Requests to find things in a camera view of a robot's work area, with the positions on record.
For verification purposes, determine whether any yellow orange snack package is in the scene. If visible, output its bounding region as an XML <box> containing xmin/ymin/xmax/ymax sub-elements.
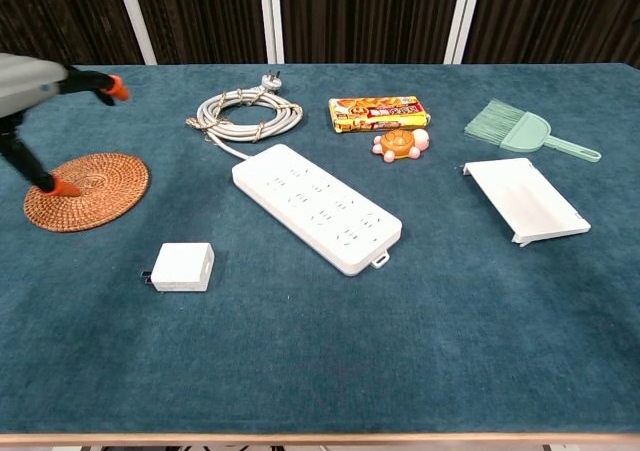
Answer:
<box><xmin>328</xmin><ymin>95</ymin><xmax>432</xmax><ymax>135</ymax></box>

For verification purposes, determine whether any grey coiled power cable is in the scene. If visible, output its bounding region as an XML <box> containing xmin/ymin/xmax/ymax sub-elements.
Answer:
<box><xmin>185</xmin><ymin>69</ymin><xmax>305</xmax><ymax>161</ymax></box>

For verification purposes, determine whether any teal velvet tablecloth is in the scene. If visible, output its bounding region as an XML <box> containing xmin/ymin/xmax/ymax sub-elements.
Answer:
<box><xmin>0</xmin><ymin>63</ymin><xmax>640</xmax><ymax>435</ymax></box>

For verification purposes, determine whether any white partition post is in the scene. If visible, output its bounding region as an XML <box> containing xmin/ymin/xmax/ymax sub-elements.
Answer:
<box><xmin>443</xmin><ymin>0</ymin><xmax>485</xmax><ymax>65</ymax></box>
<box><xmin>257</xmin><ymin>0</ymin><xmax>285</xmax><ymax>65</ymax></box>
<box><xmin>113</xmin><ymin>0</ymin><xmax>158</xmax><ymax>66</ymax></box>

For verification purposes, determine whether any white plastic shelf rack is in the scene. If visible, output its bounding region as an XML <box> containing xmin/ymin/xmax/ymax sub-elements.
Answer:
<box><xmin>460</xmin><ymin>157</ymin><xmax>592</xmax><ymax>248</ymax></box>

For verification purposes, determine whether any orange turtle toy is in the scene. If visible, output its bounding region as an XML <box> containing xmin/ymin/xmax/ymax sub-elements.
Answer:
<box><xmin>371</xmin><ymin>128</ymin><xmax>430</xmax><ymax>164</ymax></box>

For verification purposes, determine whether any white plug adapter cube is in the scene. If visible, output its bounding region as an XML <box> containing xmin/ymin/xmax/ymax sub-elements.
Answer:
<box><xmin>139</xmin><ymin>242</ymin><xmax>216</xmax><ymax>293</ymax></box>

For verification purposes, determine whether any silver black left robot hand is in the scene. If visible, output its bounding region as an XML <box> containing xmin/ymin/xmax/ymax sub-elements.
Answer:
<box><xmin>0</xmin><ymin>52</ymin><xmax>131</xmax><ymax>199</ymax></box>

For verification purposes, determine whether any white multi-outlet power strip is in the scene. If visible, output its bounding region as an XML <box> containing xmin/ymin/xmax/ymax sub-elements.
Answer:
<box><xmin>231</xmin><ymin>143</ymin><xmax>404</xmax><ymax>278</ymax></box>

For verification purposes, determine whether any green hand brush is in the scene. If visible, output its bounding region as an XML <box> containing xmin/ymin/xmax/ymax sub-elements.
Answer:
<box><xmin>463</xmin><ymin>99</ymin><xmax>603</xmax><ymax>163</ymax></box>

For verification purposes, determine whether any round woven rattan coaster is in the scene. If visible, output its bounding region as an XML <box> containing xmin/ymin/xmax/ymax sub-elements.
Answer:
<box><xmin>23</xmin><ymin>152</ymin><xmax>151</xmax><ymax>233</ymax></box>

